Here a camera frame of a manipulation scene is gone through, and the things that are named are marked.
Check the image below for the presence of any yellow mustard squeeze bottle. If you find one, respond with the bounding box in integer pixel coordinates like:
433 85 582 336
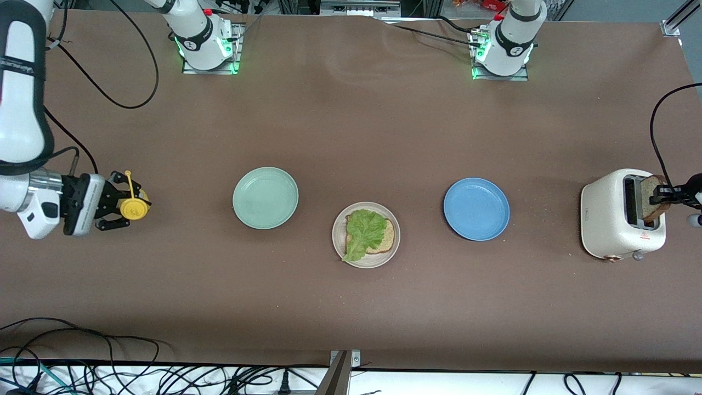
118 170 152 222

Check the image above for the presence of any grey equipment box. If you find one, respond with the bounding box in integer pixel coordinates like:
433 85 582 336
320 0 401 17

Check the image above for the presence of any red orange snack package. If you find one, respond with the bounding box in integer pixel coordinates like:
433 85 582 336
452 0 508 13

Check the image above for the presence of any green lettuce leaf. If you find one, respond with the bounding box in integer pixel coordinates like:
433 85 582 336
342 209 387 263

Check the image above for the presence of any grey metal bracket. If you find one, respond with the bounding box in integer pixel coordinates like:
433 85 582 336
315 349 363 395

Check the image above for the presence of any long looping black cable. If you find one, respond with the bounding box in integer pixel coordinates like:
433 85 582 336
0 317 161 365

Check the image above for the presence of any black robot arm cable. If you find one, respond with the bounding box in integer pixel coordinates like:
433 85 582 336
650 82 702 187
43 109 99 175
52 0 161 109

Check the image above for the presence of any beige plate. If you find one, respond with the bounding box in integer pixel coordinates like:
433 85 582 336
331 201 401 269

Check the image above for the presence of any blue plate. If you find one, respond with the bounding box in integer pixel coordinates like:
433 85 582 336
443 177 511 242

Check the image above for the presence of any black base power cable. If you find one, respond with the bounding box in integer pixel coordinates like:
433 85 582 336
378 22 478 49
436 15 480 38

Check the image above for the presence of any white two-slot toaster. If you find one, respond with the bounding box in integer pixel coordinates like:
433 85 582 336
580 168 667 263

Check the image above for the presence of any aluminium frame rail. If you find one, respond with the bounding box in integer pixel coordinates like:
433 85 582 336
661 0 702 38

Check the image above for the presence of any pale green plate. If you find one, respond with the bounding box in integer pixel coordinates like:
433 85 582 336
232 166 299 230

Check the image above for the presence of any teal cable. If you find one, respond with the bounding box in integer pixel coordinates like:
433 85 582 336
0 357 75 395

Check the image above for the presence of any brown bread slice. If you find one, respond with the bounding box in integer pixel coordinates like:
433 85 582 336
346 216 395 255
641 174 673 223

